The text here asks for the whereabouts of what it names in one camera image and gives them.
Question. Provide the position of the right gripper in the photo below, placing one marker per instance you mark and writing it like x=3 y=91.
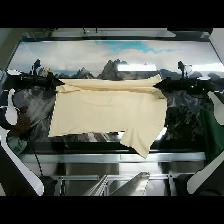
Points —
x=168 y=84

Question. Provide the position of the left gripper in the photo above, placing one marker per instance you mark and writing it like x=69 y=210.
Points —
x=52 y=82

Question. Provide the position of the silver frame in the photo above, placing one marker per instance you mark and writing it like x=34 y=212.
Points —
x=110 y=158

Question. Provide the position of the dark green garment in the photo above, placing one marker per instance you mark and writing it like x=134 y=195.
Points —
x=213 y=136

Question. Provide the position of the cream T-shirt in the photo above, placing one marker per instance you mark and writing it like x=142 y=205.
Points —
x=106 y=113

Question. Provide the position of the brown garment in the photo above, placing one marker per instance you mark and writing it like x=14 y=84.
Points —
x=20 y=124

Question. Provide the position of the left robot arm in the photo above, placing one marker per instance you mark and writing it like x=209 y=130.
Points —
x=15 y=173

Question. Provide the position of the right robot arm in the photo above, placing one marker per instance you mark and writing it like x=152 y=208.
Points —
x=206 y=176

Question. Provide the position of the grey-green garment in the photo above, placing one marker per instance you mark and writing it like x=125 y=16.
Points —
x=16 y=145

